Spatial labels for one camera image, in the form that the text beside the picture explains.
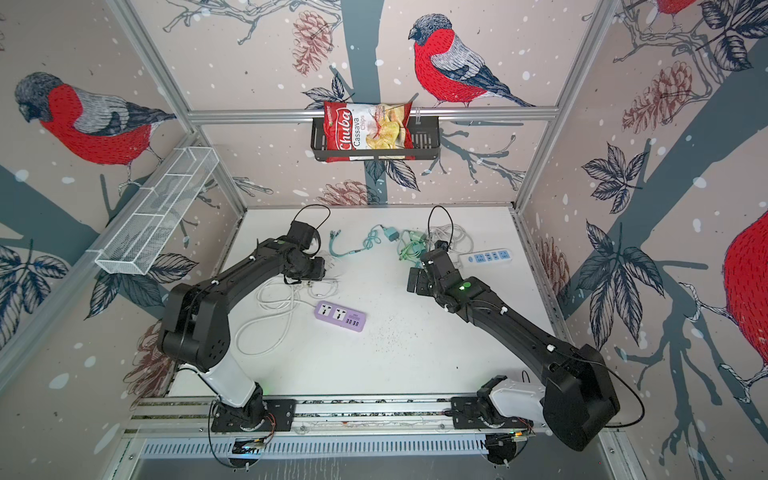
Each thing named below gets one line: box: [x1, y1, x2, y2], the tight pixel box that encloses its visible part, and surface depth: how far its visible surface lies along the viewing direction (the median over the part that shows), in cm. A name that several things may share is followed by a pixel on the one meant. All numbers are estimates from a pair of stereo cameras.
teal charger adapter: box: [384, 227, 400, 242], surface depth 113 cm
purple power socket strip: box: [313, 300, 367, 333], surface depth 91 cm
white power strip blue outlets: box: [460, 248, 513, 267], surface depth 105 cm
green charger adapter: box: [412, 241, 426, 258], surface depth 108 cm
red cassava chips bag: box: [324, 101, 416, 163], surface depth 90 cm
